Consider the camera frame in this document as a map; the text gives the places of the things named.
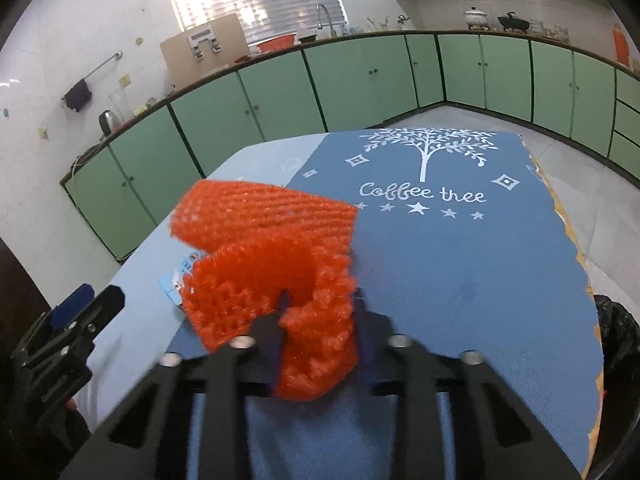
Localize metal faucet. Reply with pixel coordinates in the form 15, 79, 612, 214
316, 4, 337, 38

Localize green base cabinets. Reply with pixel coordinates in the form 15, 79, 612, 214
59, 30, 640, 263

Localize dark towel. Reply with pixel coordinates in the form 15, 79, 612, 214
62, 79, 92, 113

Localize black wok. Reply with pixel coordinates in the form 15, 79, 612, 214
496, 11, 530, 33

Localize metal towel bar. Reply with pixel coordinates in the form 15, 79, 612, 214
62, 51, 123, 103

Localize tan board with white bracket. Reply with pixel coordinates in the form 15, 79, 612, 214
160, 14, 249, 86

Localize bin with black bag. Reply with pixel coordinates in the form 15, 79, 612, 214
592, 294, 640, 411

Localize orange thermos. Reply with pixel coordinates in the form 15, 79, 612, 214
612, 22, 632, 66

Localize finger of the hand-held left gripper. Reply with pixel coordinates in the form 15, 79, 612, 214
65, 285, 126, 342
50, 284, 93, 328

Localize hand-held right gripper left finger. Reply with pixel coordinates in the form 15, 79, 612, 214
62, 295, 293, 480

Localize metal kettle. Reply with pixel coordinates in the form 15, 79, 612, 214
97, 110, 122, 137

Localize wooden table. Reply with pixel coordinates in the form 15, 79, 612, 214
520, 132, 607, 466

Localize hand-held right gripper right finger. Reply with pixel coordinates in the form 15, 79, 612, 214
354, 287, 583, 480

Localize red basin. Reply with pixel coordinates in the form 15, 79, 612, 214
256, 35, 296, 53

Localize blue tree print tablecloth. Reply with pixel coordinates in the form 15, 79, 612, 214
165, 127, 603, 480

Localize clear jug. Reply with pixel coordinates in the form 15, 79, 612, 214
109, 87, 132, 123

